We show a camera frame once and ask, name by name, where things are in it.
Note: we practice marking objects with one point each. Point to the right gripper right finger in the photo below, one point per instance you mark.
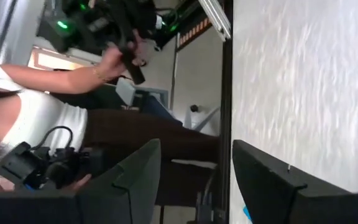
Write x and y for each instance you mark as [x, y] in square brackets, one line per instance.
[269, 186]

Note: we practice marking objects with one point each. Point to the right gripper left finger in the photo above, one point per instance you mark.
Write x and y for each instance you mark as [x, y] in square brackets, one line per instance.
[129, 186]

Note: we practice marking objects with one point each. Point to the blue block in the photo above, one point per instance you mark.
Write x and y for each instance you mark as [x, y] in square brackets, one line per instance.
[246, 213]

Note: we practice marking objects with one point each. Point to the white box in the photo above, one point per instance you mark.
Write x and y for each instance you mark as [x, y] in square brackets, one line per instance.
[125, 91]

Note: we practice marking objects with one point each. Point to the person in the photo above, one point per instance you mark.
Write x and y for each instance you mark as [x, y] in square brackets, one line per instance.
[42, 118]

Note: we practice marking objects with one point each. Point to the black frame crossbar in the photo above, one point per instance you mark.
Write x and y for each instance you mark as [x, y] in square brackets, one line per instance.
[226, 109]

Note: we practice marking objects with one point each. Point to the silver aluminium bracket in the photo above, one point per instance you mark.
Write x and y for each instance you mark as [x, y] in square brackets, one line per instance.
[217, 17]

